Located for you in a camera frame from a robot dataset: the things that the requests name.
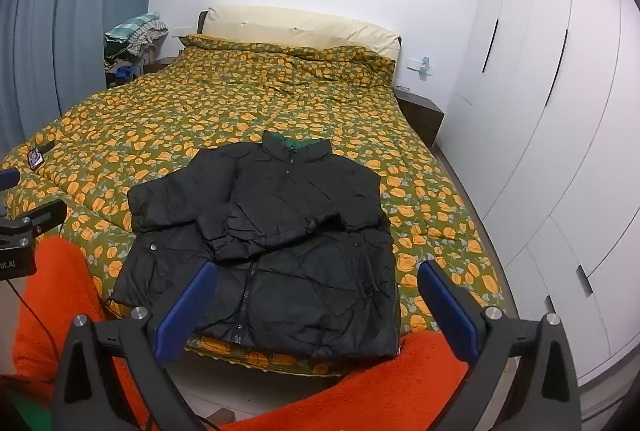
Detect floral green orange quilt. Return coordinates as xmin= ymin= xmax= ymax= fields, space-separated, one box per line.
xmin=0 ymin=34 xmax=507 ymax=378

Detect blue curtain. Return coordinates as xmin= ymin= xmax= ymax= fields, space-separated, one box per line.
xmin=0 ymin=0 xmax=167 ymax=152

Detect white wardrobe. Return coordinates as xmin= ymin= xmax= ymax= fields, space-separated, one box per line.
xmin=434 ymin=0 xmax=640 ymax=394

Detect black cable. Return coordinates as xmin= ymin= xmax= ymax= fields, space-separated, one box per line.
xmin=4 ymin=280 xmax=57 ymax=383

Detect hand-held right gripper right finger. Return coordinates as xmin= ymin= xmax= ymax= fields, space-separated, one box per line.
xmin=417 ymin=260 xmax=583 ymax=431

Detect dark clutter pile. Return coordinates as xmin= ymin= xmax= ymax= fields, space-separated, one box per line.
xmin=104 ymin=42 xmax=151 ymax=88

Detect plaid cloth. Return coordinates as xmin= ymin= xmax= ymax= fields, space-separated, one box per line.
xmin=125 ymin=21 xmax=169 ymax=57

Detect dark wooden nightstand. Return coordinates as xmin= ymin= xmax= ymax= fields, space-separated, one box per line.
xmin=394 ymin=90 xmax=446 ymax=148

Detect black puffer jacket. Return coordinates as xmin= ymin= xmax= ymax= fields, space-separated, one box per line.
xmin=111 ymin=130 xmax=402 ymax=359

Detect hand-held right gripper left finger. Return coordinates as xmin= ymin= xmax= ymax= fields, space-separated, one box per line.
xmin=52 ymin=260 xmax=219 ymax=431

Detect orange fleece pants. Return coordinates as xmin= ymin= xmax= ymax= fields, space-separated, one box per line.
xmin=10 ymin=235 xmax=507 ymax=431

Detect pile of folded clothes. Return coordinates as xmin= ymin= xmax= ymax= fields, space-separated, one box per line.
xmin=104 ymin=12 xmax=161 ymax=43

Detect cream padded headboard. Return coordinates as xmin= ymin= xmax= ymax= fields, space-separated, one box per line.
xmin=197 ymin=4 xmax=404 ymax=68

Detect green cloth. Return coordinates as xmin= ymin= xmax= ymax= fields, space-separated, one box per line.
xmin=0 ymin=383 xmax=53 ymax=431

